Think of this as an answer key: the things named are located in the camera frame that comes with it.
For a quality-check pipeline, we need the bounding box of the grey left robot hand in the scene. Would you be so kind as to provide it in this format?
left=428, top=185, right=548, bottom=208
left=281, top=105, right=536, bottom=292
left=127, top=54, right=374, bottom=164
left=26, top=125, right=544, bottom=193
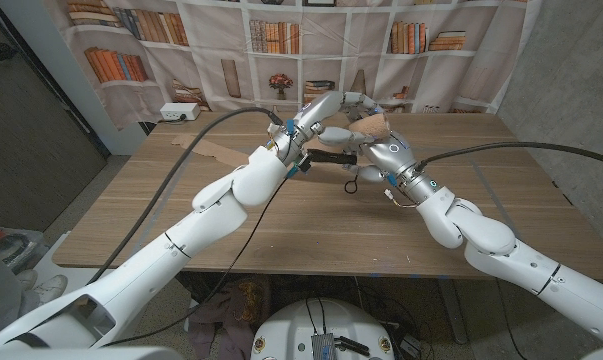
left=268, top=90, right=382, bottom=169

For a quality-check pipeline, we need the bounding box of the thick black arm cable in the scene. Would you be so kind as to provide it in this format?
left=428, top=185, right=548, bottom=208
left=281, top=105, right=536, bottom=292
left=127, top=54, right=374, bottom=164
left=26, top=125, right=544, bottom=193
left=415, top=141, right=603, bottom=174
left=85, top=106, right=285, bottom=286

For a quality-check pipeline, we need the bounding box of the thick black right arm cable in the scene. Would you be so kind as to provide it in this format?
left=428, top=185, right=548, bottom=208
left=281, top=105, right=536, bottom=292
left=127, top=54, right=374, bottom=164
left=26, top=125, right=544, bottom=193
left=415, top=141, right=603, bottom=174

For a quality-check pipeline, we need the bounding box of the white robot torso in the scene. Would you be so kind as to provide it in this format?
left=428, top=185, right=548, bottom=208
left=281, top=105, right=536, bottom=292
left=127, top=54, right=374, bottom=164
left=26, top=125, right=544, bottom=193
left=249, top=298, right=396, bottom=360

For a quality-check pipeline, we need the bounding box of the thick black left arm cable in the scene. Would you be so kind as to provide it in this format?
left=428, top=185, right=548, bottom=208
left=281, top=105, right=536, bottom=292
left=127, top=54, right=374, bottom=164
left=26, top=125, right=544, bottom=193
left=85, top=106, right=285, bottom=286

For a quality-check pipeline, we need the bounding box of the printed bookshelf backdrop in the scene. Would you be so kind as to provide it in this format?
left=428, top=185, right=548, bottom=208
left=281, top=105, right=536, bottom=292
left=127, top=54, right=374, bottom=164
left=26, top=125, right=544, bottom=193
left=43, top=0, right=545, bottom=132

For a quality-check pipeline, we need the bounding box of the dark wooden door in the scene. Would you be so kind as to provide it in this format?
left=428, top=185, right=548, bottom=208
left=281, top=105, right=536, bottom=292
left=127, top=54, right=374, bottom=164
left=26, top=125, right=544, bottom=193
left=0, top=4, right=108, bottom=232

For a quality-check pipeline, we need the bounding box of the purple cloth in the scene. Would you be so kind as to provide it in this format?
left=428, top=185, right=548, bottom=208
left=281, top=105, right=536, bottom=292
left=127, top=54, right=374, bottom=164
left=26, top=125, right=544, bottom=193
left=184, top=277, right=272, bottom=360

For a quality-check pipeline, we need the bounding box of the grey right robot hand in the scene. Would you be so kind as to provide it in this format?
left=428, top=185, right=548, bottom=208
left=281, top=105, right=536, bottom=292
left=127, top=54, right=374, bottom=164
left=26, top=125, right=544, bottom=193
left=348, top=127, right=425, bottom=189

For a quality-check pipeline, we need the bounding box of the grey table leg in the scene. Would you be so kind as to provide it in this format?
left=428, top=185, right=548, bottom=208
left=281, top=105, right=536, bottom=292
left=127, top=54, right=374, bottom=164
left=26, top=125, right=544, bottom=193
left=438, top=278, right=470, bottom=345

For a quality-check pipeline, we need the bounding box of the grey finned device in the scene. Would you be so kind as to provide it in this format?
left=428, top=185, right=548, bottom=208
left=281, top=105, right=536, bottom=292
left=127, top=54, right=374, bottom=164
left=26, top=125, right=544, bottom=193
left=310, top=333, right=337, bottom=360

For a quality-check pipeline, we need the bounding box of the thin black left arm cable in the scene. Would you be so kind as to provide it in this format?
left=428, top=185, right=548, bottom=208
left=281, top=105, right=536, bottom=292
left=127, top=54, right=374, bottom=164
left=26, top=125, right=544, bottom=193
left=103, top=177, right=290, bottom=347

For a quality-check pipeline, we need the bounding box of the black cylinder with lanyard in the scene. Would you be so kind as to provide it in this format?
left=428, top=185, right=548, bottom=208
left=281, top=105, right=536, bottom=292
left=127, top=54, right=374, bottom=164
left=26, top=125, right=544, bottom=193
left=308, top=148, right=360, bottom=195

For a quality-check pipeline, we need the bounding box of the white shoe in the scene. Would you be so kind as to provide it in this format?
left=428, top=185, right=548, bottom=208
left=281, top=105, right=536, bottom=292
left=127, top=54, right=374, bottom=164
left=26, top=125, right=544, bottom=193
left=18, top=273, right=69, bottom=306

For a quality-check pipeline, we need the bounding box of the tan adhesive wrap roll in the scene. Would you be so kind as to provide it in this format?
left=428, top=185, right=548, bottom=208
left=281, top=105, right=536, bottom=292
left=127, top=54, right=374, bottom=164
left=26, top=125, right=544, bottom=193
left=170, top=113, right=391, bottom=169

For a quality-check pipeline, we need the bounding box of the white power strip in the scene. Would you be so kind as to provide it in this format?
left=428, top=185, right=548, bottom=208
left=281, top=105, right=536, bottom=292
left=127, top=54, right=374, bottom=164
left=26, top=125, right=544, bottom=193
left=159, top=102, right=202, bottom=123

